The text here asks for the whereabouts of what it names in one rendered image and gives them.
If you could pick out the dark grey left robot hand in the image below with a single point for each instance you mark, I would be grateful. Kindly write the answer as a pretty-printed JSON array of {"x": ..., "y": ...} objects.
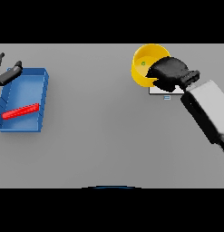
[{"x": 9, "y": 75}]

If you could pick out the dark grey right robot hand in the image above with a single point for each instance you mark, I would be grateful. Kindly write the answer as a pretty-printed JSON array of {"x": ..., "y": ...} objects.
[{"x": 170, "y": 72}]

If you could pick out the yellow bowl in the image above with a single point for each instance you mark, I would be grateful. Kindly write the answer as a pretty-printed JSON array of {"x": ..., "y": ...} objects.
[{"x": 143, "y": 68}]

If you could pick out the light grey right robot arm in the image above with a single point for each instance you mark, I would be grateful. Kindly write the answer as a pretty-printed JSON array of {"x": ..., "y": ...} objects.
[{"x": 210, "y": 111}]

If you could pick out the pale square measuring scale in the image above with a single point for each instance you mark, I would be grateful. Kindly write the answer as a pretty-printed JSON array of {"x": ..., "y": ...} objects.
[{"x": 160, "y": 90}]

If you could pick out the green nut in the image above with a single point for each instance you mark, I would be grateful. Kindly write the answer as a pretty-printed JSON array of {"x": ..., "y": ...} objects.
[{"x": 143, "y": 63}]

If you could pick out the red beaker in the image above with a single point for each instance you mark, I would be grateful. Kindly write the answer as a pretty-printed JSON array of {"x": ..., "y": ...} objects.
[{"x": 20, "y": 111}]

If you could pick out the blue tray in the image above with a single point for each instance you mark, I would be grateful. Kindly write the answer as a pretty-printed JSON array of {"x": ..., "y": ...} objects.
[{"x": 22, "y": 99}]

